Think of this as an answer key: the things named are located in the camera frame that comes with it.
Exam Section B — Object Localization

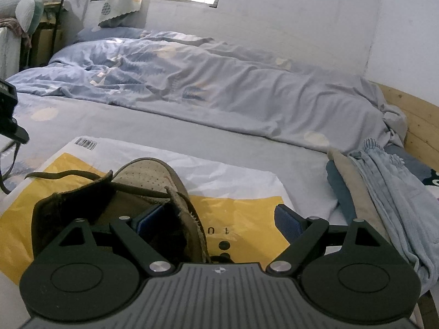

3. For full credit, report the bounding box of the blue leaf-print duvet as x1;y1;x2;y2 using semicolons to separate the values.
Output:
6;29;409;155

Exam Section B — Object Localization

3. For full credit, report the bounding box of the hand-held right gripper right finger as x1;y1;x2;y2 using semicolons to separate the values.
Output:
266;204;381;277

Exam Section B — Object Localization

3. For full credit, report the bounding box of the plain blue pillow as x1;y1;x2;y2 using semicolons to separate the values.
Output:
73;25;149;44

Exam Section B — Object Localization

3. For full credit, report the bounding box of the dark blue folded garment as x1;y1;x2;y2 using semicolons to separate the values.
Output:
325;160;358;227

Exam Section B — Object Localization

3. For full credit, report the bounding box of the light blue corduroy garment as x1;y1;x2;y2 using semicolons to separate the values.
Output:
348;138;439;296

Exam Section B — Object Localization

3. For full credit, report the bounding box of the wooden headboard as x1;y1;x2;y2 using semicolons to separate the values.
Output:
368;80;439;176

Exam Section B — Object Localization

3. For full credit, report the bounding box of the beige folded garment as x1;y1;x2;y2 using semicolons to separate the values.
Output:
327;147;392;245

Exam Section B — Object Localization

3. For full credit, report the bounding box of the brown suede shoe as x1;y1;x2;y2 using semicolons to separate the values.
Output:
31;157;212;265

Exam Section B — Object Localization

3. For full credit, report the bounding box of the black clothes rack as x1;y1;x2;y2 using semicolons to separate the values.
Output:
51;0;75;56

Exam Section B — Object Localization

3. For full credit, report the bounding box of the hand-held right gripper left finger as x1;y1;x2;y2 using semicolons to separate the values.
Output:
58;204;174;277

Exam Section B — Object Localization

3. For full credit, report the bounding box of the white pineapple-print curtain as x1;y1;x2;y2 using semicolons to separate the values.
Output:
97;0;145;28

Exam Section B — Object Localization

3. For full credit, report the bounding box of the cardboard box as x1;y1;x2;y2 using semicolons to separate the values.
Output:
33;23;66;66

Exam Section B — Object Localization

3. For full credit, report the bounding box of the cartoon-print pillow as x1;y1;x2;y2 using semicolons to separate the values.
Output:
387;143;439;200

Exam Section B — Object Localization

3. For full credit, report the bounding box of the pink striped cloth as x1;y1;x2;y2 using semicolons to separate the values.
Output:
0;16;32;47

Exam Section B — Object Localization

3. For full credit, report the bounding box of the white and teal plush toy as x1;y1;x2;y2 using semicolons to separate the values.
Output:
0;0;45;35

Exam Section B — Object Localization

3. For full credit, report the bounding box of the grey printed bed sheet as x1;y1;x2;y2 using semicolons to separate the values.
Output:
0;91;347;329

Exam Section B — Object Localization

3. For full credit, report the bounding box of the white and yellow plastic bag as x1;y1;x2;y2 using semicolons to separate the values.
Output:
0;135;293;286

